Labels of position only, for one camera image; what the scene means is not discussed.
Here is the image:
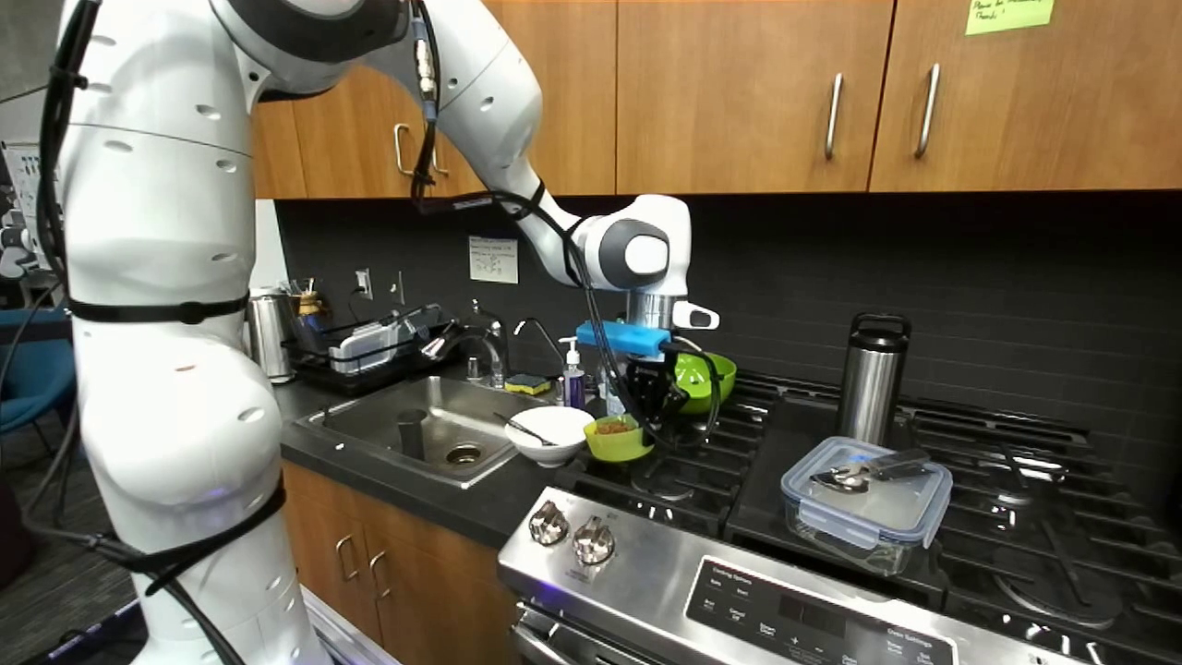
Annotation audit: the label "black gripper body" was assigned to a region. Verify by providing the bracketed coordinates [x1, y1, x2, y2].
[612, 355, 682, 398]

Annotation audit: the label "small yellow-green bowl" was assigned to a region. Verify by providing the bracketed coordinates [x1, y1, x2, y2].
[581, 414, 656, 471]

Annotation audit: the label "large green bowl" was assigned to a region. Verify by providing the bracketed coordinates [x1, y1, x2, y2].
[670, 349, 741, 423]

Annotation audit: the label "white bowl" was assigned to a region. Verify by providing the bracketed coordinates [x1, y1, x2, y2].
[504, 404, 600, 474]

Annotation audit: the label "green-capped dish soap bottle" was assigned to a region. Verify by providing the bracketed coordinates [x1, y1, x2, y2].
[596, 366, 632, 423]

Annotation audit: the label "purple pump bottle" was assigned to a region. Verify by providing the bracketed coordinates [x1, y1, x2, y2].
[559, 336, 596, 411]

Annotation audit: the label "silver stove knob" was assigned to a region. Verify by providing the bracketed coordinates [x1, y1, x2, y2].
[526, 499, 572, 549]
[572, 517, 620, 570]

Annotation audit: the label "chrome faucet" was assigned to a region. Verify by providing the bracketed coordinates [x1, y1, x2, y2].
[421, 325, 511, 392]

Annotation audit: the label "dark metal utensil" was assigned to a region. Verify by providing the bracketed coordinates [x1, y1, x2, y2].
[812, 452, 937, 499]

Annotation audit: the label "stainless steel gas stove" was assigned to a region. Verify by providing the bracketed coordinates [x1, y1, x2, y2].
[496, 366, 1182, 665]

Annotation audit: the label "stainless steel thermos bottle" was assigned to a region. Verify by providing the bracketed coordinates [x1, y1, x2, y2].
[837, 309, 915, 448]

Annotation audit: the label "glass container with blue lid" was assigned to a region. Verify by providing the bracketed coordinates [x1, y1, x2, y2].
[775, 432, 956, 575]

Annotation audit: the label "stainless steel sink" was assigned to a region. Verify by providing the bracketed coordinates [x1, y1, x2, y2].
[307, 371, 547, 495]

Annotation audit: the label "white dish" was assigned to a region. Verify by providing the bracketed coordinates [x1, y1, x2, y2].
[329, 322, 407, 373]

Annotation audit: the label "black dish rack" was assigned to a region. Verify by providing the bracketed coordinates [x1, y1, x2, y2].
[293, 313, 435, 398]

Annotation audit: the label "wooden base cabinet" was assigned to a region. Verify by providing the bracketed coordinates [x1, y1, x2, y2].
[282, 460, 526, 665]

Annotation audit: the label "small yellow-capped bottle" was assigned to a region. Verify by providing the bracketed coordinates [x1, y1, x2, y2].
[293, 276, 331, 355]

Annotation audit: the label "stainless steel electric kettle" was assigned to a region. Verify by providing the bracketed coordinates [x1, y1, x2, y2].
[243, 287, 294, 387]

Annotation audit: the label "green sticky note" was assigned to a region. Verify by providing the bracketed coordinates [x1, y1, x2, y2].
[963, 0, 1059, 38]

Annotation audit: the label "blue chair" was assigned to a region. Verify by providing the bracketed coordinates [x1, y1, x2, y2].
[0, 308, 81, 435]

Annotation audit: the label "white wall outlet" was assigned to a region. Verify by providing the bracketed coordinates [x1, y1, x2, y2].
[464, 232, 526, 287]

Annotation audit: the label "silver cabinet handle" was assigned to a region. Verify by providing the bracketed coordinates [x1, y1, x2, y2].
[388, 120, 416, 180]
[331, 530, 367, 584]
[362, 546, 397, 606]
[823, 70, 850, 164]
[913, 61, 946, 164]

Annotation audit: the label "wooden wall cabinets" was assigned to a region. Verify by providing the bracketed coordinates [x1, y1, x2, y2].
[250, 0, 1182, 205]

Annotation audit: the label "printed wall poster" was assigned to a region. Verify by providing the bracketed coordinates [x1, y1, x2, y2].
[0, 141, 57, 250]

